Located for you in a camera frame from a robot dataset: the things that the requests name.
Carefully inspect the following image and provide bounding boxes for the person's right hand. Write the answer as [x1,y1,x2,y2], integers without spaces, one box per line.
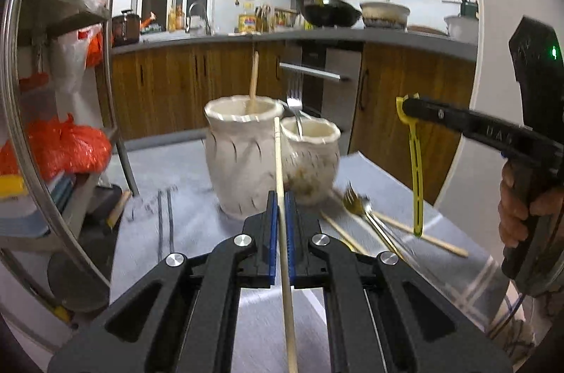
[499,166,564,251]

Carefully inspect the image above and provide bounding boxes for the wooden chopstick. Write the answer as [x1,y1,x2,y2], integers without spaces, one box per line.
[249,51,260,114]
[319,211,371,257]
[273,116,299,373]
[330,188,470,258]

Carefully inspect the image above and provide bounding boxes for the dark red rice cooker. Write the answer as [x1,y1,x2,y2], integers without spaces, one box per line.
[111,8,142,47]

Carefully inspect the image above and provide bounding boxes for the amber bottles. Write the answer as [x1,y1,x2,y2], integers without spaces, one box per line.
[167,5,186,31]

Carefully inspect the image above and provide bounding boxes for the yellow oil bottle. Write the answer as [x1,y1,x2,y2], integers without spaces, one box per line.
[238,5,257,33]

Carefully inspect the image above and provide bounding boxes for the wooden kitchen cabinet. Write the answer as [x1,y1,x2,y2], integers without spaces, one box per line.
[94,27,479,206]

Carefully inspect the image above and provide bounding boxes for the yellow plastic piece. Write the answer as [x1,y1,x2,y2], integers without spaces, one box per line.
[0,175,25,202]

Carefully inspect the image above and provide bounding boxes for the chrome faucet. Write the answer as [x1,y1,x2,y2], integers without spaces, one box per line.
[187,2,212,35]

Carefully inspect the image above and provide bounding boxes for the grey storage box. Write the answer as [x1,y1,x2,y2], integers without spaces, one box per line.
[0,179,89,241]

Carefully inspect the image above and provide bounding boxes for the grey striped tablecloth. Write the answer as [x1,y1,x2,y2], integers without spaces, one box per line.
[106,153,514,373]

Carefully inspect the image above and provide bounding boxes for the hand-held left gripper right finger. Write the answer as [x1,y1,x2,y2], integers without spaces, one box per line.
[286,191,514,373]

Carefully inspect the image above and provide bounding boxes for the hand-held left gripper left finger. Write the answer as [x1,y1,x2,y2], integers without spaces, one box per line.
[48,190,287,373]

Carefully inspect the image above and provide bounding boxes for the white ceramic casserole pot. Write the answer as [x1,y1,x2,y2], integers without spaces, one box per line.
[359,1,410,31]

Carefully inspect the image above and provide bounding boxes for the silver fork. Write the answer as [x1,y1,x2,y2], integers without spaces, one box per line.
[286,75,309,138]

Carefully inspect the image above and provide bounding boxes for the yellow-green handled fork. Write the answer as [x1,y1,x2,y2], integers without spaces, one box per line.
[396,93,426,238]

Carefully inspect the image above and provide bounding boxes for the white ceramic utensil holder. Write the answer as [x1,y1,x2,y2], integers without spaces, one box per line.
[203,93,342,220]

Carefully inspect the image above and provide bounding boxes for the white plastic bag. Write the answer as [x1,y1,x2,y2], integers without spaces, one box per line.
[50,25,89,92]

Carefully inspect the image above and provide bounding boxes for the built-in oven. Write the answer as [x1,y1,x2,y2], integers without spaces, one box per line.
[277,40,364,122]

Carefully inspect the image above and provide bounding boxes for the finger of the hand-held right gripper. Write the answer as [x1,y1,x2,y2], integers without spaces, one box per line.
[402,96,552,157]

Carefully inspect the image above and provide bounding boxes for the gold fork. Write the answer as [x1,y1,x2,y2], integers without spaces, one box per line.
[344,183,408,263]

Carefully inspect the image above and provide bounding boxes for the row of seasoning bottles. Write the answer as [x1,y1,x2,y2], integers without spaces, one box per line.
[258,5,300,32]

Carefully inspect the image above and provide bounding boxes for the black wok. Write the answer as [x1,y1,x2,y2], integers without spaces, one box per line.
[297,0,362,27]

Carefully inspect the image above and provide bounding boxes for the hanging orange plastic bag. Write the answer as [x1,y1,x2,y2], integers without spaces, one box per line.
[79,27,104,67]

